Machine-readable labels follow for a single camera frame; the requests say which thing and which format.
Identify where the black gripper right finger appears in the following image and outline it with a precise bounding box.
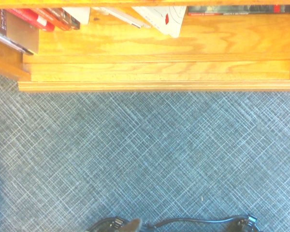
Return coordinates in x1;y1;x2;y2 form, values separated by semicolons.
232;213;263;232

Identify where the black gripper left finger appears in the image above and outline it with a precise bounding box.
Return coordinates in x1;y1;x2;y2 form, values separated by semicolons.
87;216;142;232

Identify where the wooden bookshelf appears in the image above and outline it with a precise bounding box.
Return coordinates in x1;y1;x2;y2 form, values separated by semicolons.
0;0;290;92

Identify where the white book with red mark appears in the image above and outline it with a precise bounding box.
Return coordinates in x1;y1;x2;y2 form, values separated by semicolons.
131;6;187;39

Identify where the thin white book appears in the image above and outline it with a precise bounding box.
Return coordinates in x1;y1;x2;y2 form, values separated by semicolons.
91;6;152;29

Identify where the thin black grey book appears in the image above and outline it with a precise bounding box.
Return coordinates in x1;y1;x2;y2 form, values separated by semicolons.
0;28;35;57

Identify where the tan book with dark spine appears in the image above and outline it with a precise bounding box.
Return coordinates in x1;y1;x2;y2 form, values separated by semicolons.
0;9;40;55

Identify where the orange thin book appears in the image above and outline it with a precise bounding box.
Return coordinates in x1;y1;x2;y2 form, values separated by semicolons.
30;8;72;31

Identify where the plain white book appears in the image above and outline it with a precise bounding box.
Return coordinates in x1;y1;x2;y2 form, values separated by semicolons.
62;6;91;25

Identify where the dark fantasy hardcover book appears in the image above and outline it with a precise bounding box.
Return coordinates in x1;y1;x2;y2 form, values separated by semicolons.
188;4;290;16

